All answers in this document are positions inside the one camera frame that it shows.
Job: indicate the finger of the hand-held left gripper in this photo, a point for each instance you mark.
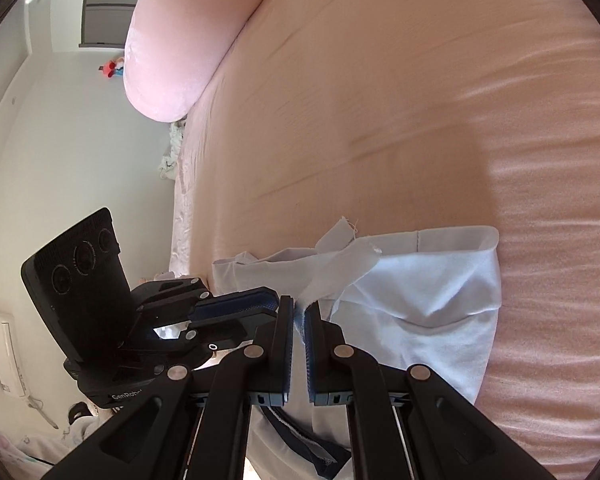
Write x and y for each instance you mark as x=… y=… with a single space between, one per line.
x=215 y=332
x=235 y=305

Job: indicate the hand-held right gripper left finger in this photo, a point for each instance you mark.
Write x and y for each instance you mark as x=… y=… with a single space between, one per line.
x=286 y=350

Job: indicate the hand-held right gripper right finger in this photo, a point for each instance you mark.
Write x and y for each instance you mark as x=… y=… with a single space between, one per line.
x=311 y=355

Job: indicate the white fabric strip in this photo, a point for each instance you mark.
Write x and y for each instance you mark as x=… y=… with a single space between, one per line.
x=340 y=265

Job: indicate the white shirt with navy trim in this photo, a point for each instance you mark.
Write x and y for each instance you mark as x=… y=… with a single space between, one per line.
x=430 y=310

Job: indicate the pile of white clothes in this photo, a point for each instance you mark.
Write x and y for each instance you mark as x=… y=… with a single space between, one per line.
x=172 y=155

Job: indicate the printed fleece blanket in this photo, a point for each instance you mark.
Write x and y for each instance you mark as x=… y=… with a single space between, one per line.
x=20 y=452

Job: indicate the red and blue plush toy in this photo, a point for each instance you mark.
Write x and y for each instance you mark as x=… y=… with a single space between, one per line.
x=111 y=67

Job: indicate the pink bed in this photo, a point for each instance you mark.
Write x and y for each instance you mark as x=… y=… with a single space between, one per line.
x=380 y=85

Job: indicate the long pink pillow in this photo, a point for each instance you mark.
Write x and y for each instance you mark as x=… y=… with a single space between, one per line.
x=180 y=45

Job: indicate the grey cabinet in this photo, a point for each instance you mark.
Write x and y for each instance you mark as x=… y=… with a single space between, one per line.
x=107 y=15

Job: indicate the white wall unit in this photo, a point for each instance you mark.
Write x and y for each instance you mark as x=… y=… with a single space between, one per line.
x=5 y=355

